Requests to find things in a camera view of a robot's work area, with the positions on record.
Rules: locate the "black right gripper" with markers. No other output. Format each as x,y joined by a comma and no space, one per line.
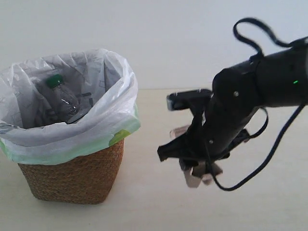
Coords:
214,131

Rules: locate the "green label clear bottle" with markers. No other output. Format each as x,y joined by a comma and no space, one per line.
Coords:
67,106

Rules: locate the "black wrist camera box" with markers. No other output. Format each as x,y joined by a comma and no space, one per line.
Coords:
192,99

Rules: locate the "white plastic bin liner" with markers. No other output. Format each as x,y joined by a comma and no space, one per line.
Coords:
104,84

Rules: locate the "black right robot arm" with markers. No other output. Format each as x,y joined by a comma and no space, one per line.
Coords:
276,80

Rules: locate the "woven wicker waste basket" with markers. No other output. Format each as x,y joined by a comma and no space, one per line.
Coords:
85,180

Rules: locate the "grey cardboard pulp tray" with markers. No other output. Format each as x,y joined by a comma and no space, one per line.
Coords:
195,172

